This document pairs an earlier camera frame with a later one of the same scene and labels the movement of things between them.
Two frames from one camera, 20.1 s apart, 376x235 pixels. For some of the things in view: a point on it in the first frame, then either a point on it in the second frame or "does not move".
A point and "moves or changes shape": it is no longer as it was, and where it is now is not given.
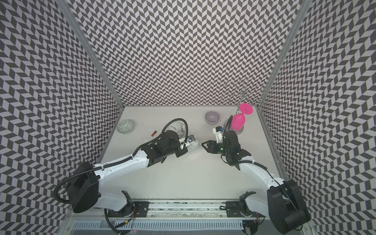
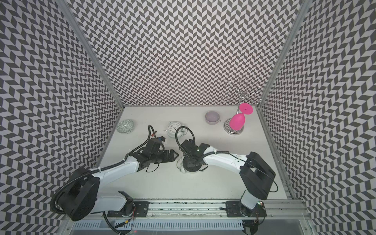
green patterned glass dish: x=125 y=126 does not move
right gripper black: x=212 y=145 to x=189 y=164
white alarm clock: x=193 y=147 moves or changes shape
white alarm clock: x=178 y=127 does not move
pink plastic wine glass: x=238 y=120 does not move
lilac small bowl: x=212 y=117 does not move
